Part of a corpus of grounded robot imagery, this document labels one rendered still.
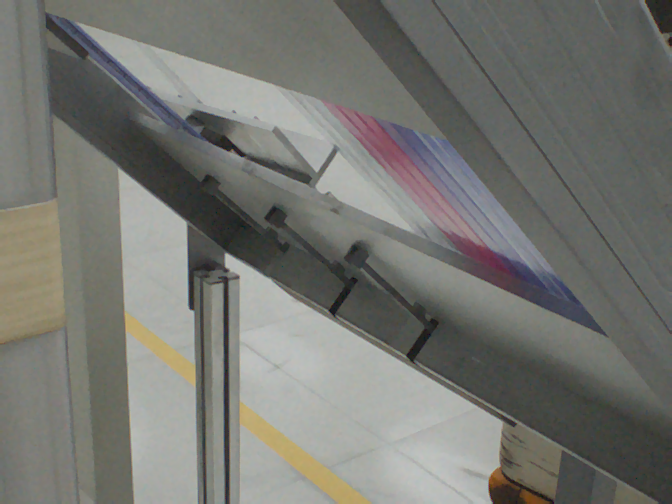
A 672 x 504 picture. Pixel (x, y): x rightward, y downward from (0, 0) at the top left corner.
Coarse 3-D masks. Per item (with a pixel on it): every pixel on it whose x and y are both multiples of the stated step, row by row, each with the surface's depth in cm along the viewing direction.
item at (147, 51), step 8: (144, 48) 117; (152, 48) 118; (144, 56) 119; (152, 56) 118; (152, 64) 120; (160, 64) 119; (160, 72) 121; (168, 72) 121; (168, 80) 122; (176, 80) 122; (176, 88) 123; (184, 88) 123; (184, 96) 124; (192, 96) 124
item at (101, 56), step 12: (60, 24) 77; (72, 24) 78; (72, 36) 78; (84, 36) 79; (96, 48) 80; (96, 60) 81; (108, 60) 81; (120, 72) 82; (132, 84) 83; (144, 96) 84; (156, 96) 84; (156, 108) 85; (168, 108) 85; (168, 120) 86; (180, 120) 87; (192, 132) 88
